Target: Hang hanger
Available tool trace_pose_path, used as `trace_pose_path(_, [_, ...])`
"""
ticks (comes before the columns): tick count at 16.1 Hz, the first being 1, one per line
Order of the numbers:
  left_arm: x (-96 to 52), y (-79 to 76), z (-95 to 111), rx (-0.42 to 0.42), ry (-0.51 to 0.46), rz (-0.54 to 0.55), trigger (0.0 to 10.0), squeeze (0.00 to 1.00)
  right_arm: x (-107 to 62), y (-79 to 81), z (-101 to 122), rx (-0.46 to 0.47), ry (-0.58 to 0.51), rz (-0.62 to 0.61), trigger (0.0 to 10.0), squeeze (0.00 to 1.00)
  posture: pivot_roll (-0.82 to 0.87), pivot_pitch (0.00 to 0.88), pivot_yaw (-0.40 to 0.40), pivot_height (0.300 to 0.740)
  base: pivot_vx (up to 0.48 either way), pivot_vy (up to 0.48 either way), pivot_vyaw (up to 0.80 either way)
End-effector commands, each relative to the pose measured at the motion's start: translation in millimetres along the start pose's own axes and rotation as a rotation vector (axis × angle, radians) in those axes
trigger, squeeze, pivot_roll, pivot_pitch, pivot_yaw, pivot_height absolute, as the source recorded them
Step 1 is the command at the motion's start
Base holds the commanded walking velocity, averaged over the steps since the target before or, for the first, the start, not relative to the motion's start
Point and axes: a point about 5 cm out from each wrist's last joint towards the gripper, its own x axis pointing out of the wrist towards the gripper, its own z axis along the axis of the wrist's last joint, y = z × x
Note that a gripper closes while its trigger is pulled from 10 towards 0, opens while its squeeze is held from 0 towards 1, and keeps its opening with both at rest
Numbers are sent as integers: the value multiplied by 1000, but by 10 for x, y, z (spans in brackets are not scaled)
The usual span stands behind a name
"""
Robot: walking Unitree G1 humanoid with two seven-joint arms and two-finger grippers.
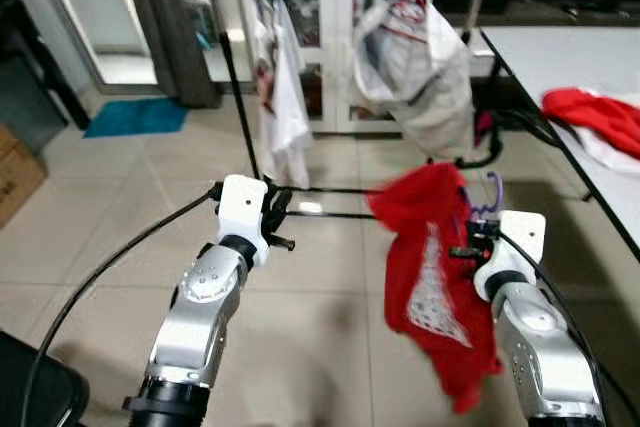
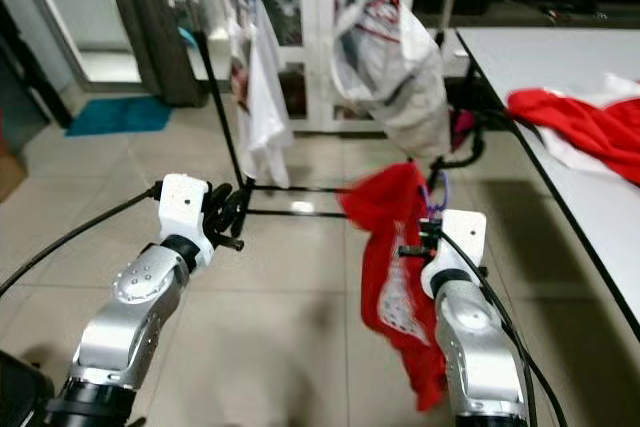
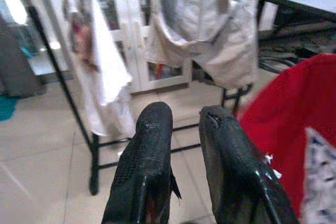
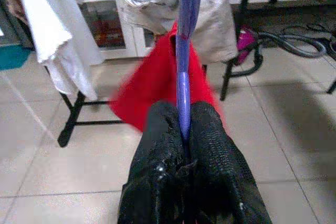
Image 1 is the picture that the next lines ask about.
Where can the white grey shirt red collar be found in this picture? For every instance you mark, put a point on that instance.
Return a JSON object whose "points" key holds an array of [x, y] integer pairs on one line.
{"points": [[420, 77]]}

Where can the black chair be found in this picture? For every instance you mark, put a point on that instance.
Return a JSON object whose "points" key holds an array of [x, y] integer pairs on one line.
{"points": [[35, 387]]}

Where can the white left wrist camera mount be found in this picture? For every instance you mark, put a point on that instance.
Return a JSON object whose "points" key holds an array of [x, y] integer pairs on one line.
{"points": [[240, 212]]}

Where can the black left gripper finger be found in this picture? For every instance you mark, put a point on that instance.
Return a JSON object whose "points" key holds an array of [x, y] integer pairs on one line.
{"points": [[268, 197], [284, 199]]}

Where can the dark metal frame shelf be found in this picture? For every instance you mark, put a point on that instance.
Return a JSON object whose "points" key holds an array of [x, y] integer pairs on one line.
{"points": [[30, 97]]}

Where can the white table black legs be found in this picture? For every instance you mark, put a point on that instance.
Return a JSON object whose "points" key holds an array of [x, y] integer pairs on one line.
{"points": [[560, 57]]}

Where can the white and red shirt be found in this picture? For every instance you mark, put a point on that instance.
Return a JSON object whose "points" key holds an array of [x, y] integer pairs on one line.
{"points": [[600, 117]]}

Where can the purple plastic clothes hanger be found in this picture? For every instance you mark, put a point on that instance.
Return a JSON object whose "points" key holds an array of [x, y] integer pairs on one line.
{"points": [[478, 212]]}

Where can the teal floor mat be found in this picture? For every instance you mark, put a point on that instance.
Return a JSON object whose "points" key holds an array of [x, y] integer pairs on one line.
{"points": [[135, 117]]}

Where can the brown cardboard box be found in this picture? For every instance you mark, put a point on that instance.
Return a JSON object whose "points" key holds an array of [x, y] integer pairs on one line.
{"points": [[20, 177]]}

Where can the white framed glass door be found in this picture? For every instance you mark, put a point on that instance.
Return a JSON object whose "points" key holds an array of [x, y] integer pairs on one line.
{"points": [[100, 7]]}

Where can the red jersey shirt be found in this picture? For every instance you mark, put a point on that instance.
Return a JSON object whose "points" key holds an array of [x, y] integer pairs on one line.
{"points": [[420, 207]]}

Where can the dark grey curtain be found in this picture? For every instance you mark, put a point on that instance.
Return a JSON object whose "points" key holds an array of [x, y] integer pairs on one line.
{"points": [[170, 27]]}

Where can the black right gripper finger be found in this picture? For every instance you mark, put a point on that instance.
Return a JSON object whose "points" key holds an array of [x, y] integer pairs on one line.
{"points": [[490, 225], [474, 225]]}

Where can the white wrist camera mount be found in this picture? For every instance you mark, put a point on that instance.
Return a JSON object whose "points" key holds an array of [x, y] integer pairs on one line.
{"points": [[520, 242], [240, 212]]}

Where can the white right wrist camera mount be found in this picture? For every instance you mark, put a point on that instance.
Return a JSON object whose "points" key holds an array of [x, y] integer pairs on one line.
{"points": [[520, 242]]}

